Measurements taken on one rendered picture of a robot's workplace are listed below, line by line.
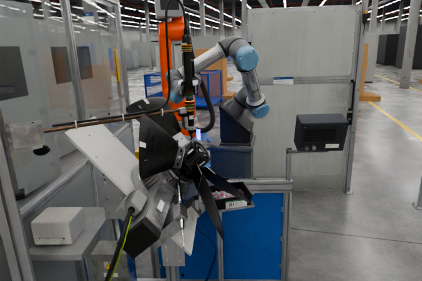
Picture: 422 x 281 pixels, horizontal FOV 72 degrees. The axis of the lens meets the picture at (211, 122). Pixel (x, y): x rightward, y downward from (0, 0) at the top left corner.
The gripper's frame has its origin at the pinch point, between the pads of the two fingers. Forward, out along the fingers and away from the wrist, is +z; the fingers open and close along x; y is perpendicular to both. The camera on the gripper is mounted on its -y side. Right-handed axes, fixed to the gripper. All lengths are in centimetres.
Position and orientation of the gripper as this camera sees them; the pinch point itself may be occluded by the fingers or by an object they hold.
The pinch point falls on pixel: (186, 83)
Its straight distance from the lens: 125.6
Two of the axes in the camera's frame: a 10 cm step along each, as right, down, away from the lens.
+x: -10.0, 0.2, 0.5
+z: -0.4, 2.5, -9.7
